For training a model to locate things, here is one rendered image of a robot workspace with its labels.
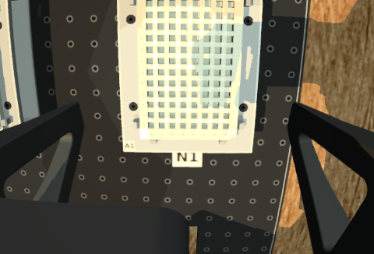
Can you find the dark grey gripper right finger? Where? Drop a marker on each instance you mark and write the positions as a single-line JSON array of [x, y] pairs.
[[330, 230]]

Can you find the cream label marked n1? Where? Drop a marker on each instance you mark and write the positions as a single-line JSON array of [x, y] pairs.
[[187, 159]]

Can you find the cream plate with grid of square wells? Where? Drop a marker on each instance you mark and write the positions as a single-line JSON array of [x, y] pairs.
[[189, 66]]

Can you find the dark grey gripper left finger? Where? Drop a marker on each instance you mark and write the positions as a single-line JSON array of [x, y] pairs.
[[21, 143]]

